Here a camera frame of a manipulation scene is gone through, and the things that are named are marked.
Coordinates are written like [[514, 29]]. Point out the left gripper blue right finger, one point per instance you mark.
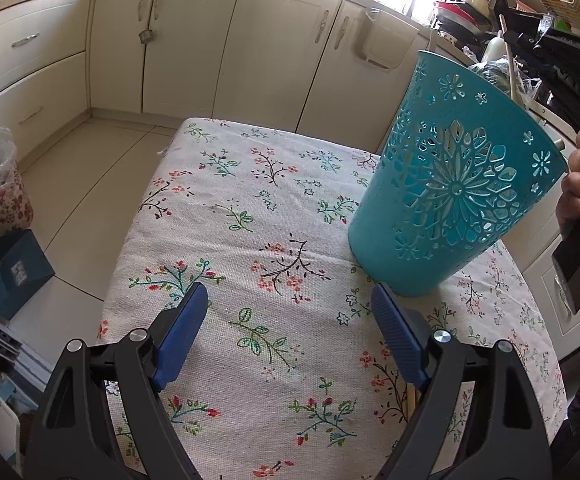
[[404, 334]]

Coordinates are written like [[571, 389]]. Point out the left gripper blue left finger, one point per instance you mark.
[[173, 333]]

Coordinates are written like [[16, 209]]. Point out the floral white tablecloth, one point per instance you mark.
[[289, 376]]

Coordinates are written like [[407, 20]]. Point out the turquoise perforated plastic basket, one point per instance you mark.
[[462, 165]]

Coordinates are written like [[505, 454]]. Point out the white hanging door bin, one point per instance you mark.
[[383, 39]]

